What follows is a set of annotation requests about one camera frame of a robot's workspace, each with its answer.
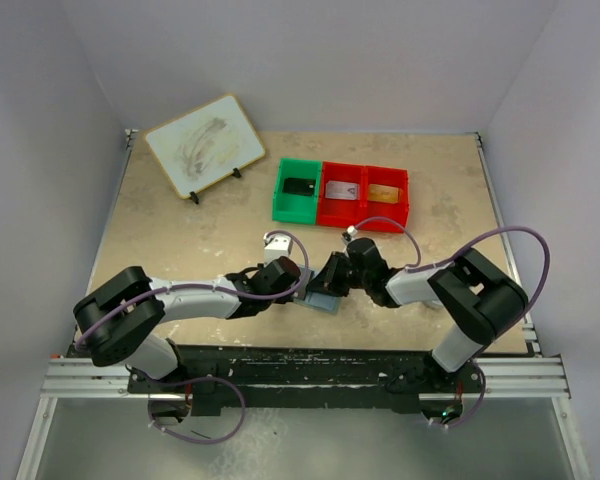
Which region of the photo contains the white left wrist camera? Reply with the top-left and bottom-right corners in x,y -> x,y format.
263,233 -> 293,263

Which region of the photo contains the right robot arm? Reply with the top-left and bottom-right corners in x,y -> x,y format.
307,238 -> 528,391

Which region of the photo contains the orange card in bin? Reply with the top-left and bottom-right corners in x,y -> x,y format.
367,184 -> 402,205

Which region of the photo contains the red double plastic bin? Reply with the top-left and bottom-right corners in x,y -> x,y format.
316,162 -> 410,227

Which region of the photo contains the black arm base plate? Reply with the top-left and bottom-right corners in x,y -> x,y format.
127,345 -> 485,416

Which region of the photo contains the teal leather card holder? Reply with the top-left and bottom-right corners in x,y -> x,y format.
293,289 -> 342,315

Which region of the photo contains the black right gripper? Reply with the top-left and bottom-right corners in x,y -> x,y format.
306,251 -> 370,297

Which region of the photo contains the black whiteboard stand clip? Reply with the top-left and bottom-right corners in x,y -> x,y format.
189,191 -> 200,205

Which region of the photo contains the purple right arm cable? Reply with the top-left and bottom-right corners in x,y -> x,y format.
352,217 -> 551,430

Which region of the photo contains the aluminium frame rail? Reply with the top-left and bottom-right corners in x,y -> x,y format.
15,353 -> 592,480

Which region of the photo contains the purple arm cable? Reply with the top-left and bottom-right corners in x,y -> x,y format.
352,217 -> 551,430
74,229 -> 310,444

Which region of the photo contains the black card in green bin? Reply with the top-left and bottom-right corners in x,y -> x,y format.
282,177 -> 316,197

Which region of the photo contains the green plastic bin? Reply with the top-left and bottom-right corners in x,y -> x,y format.
272,158 -> 323,225

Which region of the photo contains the silver card in bin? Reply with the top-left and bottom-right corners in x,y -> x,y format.
324,180 -> 359,201

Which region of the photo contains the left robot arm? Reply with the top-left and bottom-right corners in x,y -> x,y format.
73,256 -> 310,392

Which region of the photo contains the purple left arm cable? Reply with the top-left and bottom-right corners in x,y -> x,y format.
74,229 -> 310,444

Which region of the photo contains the yellow framed whiteboard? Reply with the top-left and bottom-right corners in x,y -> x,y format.
144,94 -> 266,200

